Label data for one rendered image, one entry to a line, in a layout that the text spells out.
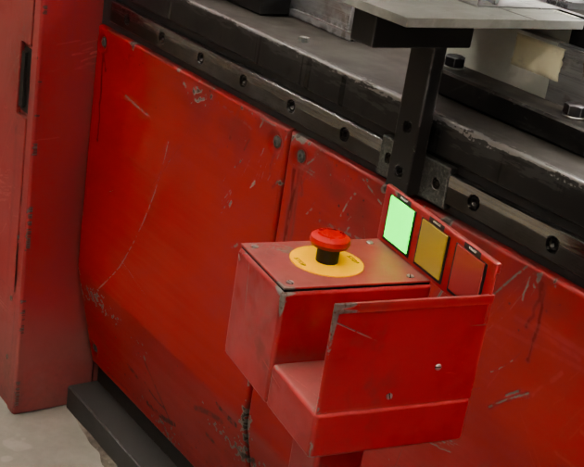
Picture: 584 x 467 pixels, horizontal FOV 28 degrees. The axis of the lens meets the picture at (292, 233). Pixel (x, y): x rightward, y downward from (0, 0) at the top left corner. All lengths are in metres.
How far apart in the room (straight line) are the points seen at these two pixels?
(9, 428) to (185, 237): 0.63
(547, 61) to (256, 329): 0.50
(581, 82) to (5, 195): 1.21
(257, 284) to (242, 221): 0.60
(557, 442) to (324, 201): 0.46
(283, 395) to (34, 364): 1.26
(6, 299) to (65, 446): 0.30
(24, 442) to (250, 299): 1.18
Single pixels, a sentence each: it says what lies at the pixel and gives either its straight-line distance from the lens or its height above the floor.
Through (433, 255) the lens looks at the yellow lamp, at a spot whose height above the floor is 0.81.
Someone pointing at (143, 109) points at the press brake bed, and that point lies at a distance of 1.92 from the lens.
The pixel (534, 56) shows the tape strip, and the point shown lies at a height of 0.95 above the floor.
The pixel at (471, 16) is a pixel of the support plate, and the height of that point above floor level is 1.00.
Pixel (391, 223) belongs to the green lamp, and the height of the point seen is 0.81.
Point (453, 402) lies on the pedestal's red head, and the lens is 1.07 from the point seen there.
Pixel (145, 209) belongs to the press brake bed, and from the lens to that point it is 1.94.
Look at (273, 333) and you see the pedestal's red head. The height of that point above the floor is 0.73.
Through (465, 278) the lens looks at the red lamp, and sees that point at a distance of 1.06.
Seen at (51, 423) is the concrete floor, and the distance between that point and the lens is 2.30.
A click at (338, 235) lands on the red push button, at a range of 1.10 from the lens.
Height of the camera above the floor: 1.20
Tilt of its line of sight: 21 degrees down
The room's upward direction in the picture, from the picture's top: 9 degrees clockwise
